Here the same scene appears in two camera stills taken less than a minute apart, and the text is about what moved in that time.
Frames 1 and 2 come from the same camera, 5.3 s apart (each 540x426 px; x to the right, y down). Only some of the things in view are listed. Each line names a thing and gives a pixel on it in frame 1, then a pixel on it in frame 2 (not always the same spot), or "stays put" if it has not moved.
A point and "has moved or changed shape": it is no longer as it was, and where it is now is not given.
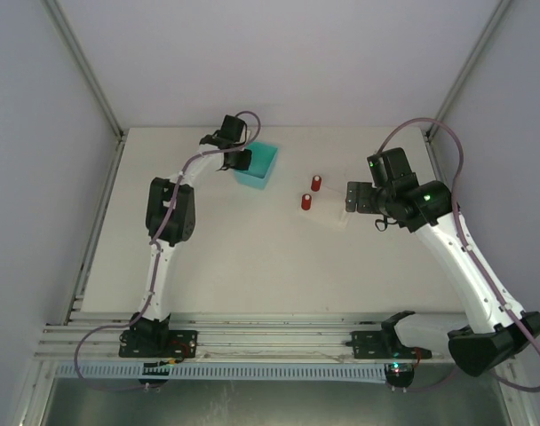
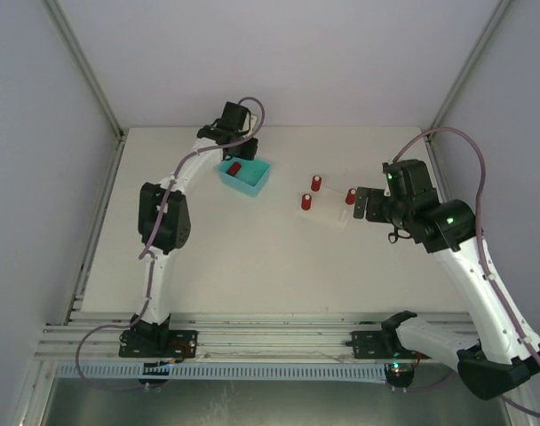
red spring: (305, 201) stays put
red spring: (316, 183) stays put
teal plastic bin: (261, 164) has moved or changed shape
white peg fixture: (328, 207) stays put
